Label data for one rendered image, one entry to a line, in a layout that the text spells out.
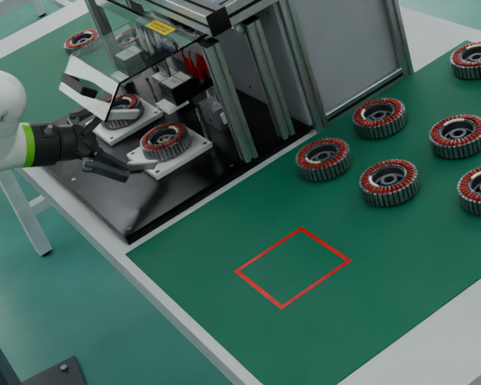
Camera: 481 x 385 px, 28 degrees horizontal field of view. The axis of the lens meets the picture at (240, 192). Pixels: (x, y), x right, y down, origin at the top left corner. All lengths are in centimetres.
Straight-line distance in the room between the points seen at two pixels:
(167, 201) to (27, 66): 107
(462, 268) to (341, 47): 65
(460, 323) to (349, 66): 76
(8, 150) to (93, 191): 29
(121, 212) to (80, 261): 134
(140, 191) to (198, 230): 21
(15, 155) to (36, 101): 78
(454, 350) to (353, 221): 39
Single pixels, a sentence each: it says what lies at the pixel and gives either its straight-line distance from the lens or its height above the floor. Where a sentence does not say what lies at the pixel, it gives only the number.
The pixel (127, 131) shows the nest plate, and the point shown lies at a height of 78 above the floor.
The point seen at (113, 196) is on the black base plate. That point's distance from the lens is 210.
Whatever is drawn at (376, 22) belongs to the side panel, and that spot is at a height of 91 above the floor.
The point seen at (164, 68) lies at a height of 84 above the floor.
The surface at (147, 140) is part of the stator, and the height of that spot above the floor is 82.
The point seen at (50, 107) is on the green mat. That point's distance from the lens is 266.
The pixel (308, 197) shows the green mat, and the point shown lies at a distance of 190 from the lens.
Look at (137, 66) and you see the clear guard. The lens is 189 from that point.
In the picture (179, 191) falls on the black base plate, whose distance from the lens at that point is 203.
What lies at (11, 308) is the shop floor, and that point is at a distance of 333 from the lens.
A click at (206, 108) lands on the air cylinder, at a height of 82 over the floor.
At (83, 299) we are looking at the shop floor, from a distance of 319.
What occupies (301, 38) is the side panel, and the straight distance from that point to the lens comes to 200.
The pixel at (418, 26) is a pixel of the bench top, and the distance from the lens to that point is 242.
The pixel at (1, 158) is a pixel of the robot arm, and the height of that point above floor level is 99.
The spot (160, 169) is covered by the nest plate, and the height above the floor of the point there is 78.
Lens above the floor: 183
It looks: 33 degrees down
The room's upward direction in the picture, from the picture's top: 20 degrees counter-clockwise
